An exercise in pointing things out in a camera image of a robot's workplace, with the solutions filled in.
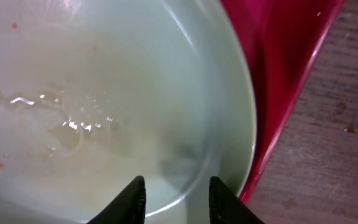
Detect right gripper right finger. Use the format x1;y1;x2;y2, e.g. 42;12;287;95
209;176;264;224

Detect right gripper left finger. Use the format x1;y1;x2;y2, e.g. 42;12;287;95
87;175;146;224

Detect light blue plate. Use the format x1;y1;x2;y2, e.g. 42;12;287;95
0;0;256;223

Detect red plastic tray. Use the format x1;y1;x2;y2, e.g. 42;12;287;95
222;0;344;203

